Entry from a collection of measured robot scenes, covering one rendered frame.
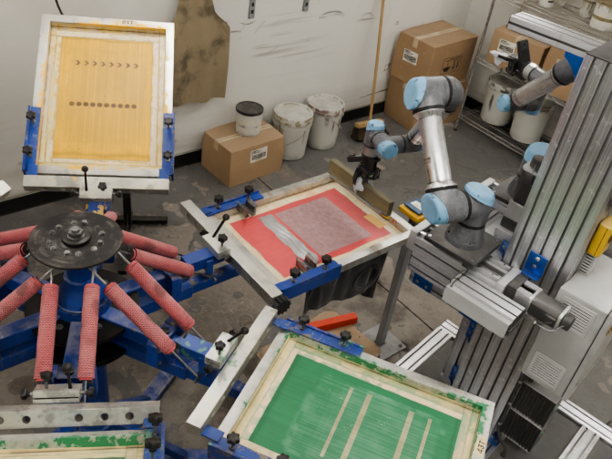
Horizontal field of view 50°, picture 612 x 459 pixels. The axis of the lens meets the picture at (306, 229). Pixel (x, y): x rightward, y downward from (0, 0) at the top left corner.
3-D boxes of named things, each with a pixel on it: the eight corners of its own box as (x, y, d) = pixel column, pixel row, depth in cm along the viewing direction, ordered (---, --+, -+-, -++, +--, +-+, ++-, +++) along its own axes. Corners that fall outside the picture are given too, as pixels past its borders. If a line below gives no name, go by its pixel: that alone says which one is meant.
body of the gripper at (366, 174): (366, 184, 290) (371, 160, 283) (353, 175, 295) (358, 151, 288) (379, 179, 294) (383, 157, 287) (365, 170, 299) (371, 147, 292)
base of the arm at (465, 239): (491, 239, 254) (498, 219, 248) (470, 256, 245) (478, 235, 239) (458, 221, 262) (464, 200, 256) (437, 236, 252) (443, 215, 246)
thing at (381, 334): (380, 323, 390) (417, 189, 332) (406, 348, 377) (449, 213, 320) (352, 338, 378) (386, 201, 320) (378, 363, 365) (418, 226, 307)
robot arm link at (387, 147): (408, 143, 271) (395, 129, 279) (383, 145, 267) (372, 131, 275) (403, 159, 276) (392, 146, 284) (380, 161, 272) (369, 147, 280)
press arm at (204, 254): (218, 251, 269) (218, 242, 266) (225, 260, 266) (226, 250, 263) (179, 266, 260) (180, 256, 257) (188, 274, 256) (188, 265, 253)
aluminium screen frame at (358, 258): (336, 175, 335) (338, 168, 332) (418, 239, 301) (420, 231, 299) (201, 219, 291) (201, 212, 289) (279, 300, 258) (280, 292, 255)
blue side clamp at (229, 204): (256, 201, 309) (258, 189, 305) (262, 208, 307) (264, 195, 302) (200, 220, 293) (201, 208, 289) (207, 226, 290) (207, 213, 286)
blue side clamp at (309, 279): (331, 270, 277) (334, 258, 273) (339, 277, 274) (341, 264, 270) (274, 295, 261) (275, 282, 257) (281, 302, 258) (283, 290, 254)
